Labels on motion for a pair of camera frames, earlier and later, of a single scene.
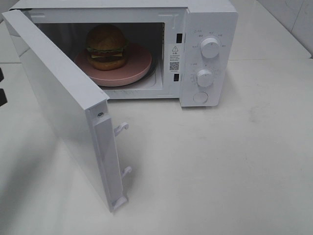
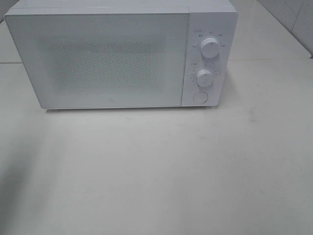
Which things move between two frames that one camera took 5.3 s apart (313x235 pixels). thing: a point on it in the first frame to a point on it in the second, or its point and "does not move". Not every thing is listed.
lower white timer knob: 205,78 does not move
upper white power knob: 210,48 does not move
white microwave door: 82,112 to 103,60
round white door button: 200,97 does not move
